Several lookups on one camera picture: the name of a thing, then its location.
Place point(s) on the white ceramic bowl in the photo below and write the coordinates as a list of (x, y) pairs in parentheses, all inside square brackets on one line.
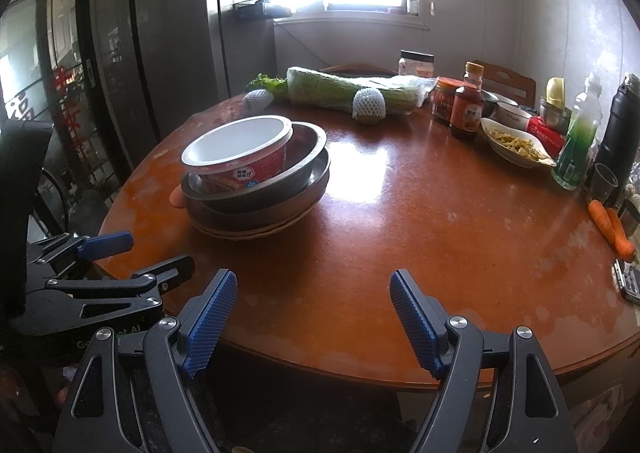
[(515, 115)]

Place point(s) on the red tissue pack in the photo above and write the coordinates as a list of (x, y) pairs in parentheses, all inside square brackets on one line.
[(547, 135)]

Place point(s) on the brown sauce bottle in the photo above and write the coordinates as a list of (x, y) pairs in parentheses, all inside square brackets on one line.
[(466, 113)]

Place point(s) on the small steel bowl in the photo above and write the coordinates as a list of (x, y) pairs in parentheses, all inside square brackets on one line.
[(492, 103)]

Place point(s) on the red paper noodle bowl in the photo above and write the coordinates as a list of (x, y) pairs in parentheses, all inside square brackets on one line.
[(235, 143)]

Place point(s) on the green dish soap bottle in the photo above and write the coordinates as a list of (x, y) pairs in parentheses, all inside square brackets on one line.
[(577, 143)]

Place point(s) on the grey refrigerator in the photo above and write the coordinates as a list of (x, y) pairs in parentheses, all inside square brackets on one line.
[(165, 33)]

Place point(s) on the orange plastic plate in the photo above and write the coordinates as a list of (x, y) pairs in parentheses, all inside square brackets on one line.
[(177, 198)]

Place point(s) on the black thermos flask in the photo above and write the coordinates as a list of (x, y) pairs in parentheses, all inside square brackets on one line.
[(622, 128)]

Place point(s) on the fruit in white foam net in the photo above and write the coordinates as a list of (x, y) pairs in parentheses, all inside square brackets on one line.
[(369, 105), (257, 100)]

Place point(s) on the dark rectangular device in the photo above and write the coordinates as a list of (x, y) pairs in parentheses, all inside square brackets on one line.
[(629, 280)]

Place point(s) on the wooden chair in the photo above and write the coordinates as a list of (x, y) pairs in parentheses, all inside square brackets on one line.
[(355, 69), (510, 80)]

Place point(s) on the white dish of food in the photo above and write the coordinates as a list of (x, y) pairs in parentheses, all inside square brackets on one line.
[(515, 143)]

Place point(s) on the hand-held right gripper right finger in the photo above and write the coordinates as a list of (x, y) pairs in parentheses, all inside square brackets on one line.
[(415, 323)]

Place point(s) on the wrapped napa cabbage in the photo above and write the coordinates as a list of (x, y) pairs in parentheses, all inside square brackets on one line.
[(325, 88)]

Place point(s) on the green leafy vegetable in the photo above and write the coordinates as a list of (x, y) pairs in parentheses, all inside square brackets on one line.
[(267, 85)]

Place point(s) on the glass door with red decal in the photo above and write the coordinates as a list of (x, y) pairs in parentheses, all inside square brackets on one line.
[(40, 58)]

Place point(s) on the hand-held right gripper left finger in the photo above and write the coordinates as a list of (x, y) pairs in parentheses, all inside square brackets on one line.
[(212, 328)]

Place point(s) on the steel cup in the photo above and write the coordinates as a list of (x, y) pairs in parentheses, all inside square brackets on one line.
[(555, 120)]

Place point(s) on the deep steel bowl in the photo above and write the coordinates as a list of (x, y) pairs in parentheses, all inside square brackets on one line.
[(305, 148)]

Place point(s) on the clear jar with black lid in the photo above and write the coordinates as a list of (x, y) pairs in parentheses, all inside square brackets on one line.
[(416, 65)]

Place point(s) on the red sauce jar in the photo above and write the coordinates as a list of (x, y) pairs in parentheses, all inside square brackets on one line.
[(442, 100)]

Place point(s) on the shallow steel plate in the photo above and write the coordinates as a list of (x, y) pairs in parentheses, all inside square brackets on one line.
[(300, 193)]

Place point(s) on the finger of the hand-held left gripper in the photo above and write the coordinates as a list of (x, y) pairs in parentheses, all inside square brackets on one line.
[(107, 244), (170, 270)]

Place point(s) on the yellow plastic object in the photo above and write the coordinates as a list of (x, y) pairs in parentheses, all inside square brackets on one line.
[(555, 90)]

